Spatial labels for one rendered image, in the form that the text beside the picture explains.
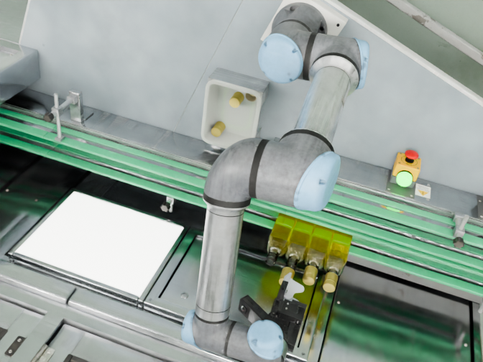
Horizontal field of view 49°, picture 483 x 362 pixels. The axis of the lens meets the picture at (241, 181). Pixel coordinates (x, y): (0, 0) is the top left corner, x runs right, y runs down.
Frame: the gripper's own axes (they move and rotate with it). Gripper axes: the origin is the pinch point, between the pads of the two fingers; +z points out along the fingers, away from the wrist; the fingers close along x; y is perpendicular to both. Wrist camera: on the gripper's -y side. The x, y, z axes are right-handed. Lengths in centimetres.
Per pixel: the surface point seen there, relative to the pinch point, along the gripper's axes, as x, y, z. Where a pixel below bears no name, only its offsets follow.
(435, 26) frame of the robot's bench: 43, 22, 99
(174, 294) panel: -12.6, -28.8, -6.6
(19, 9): 22, -129, 69
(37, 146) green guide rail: -4, -94, 26
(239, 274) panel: -12.7, -14.1, 8.5
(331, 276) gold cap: 1.6, 11.4, 5.3
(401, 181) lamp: 19.1, 22.8, 33.4
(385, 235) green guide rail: 6.4, 23.0, 23.4
